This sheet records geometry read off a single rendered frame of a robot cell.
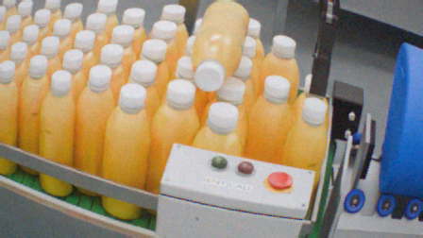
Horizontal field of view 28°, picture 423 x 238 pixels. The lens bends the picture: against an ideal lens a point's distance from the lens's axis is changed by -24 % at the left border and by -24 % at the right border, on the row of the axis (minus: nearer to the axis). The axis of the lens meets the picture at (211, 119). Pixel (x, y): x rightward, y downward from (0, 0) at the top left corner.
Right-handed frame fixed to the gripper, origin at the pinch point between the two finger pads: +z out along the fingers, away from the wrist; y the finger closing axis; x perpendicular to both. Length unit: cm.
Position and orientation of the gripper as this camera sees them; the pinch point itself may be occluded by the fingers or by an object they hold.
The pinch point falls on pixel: (320, 69)
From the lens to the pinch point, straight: 164.4
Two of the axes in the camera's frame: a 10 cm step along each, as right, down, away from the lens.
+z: -1.5, 8.4, 5.2
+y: 1.6, -5.0, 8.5
